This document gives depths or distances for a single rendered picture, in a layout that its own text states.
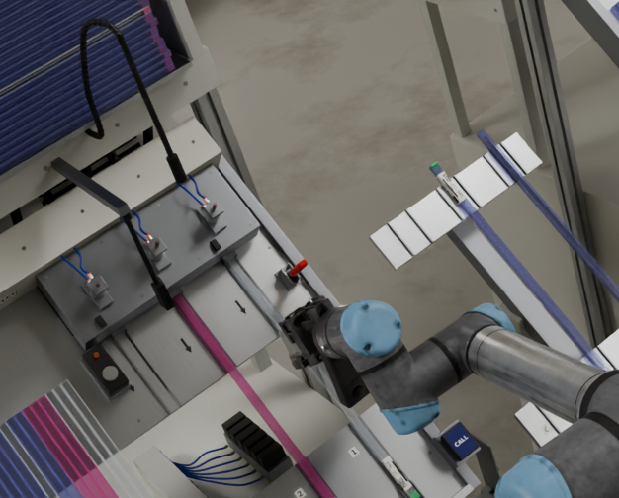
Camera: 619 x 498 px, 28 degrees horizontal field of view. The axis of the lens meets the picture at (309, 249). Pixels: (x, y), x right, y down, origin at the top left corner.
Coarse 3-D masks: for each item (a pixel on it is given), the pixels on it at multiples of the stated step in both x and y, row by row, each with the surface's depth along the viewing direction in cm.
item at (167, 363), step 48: (192, 288) 198; (240, 288) 200; (0, 336) 190; (48, 336) 192; (144, 336) 194; (192, 336) 196; (240, 336) 197; (0, 384) 188; (48, 384) 189; (96, 384) 190; (144, 384) 192; (192, 384) 193; (144, 432) 189
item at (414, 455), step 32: (384, 416) 196; (320, 448) 193; (352, 448) 194; (384, 448) 194; (416, 448) 195; (288, 480) 190; (352, 480) 192; (384, 480) 193; (416, 480) 194; (448, 480) 194
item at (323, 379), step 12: (228, 264) 200; (240, 276) 199; (252, 288) 199; (264, 300) 198; (276, 312) 198; (276, 324) 198; (312, 372) 196; (324, 384) 195; (336, 396) 195; (348, 408) 194; (360, 420) 194; (360, 432) 194; (372, 444) 193; (384, 456) 193; (408, 492) 191
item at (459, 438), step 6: (456, 426) 193; (462, 426) 193; (450, 432) 192; (456, 432) 193; (462, 432) 193; (450, 438) 192; (456, 438) 192; (462, 438) 192; (468, 438) 193; (456, 444) 192; (462, 444) 192; (468, 444) 192; (474, 444) 192; (456, 450) 192; (462, 450) 192; (468, 450) 192; (462, 456) 191
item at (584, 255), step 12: (480, 132) 210; (492, 144) 210; (504, 156) 209; (504, 168) 209; (516, 168) 209; (516, 180) 208; (528, 192) 208; (540, 204) 207; (552, 216) 207; (564, 228) 206; (576, 240) 206; (576, 252) 206; (588, 252) 205; (588, 264) 205; (600, 276) 204; (612, 288) 204
